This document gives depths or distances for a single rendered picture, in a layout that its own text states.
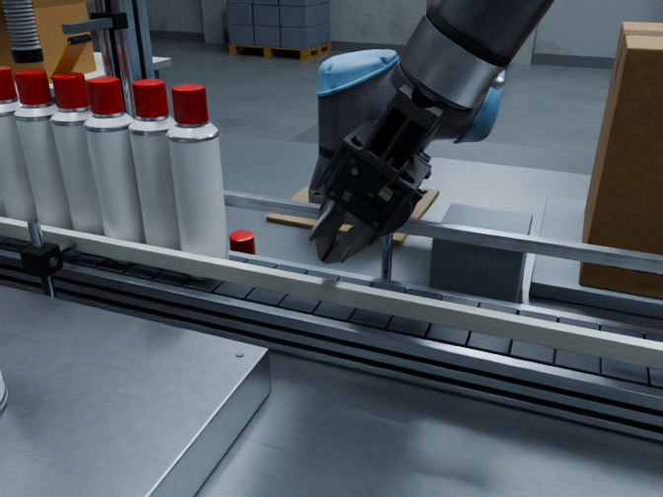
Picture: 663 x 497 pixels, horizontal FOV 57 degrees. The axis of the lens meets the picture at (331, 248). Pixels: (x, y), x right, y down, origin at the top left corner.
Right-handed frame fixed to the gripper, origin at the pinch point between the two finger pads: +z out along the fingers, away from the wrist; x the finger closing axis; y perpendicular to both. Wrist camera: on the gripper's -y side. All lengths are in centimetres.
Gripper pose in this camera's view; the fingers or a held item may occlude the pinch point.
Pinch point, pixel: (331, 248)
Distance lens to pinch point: 62.1
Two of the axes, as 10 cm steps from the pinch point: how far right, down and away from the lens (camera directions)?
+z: -4.6, 7.0, 5.5
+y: -3.6, 4.2, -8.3
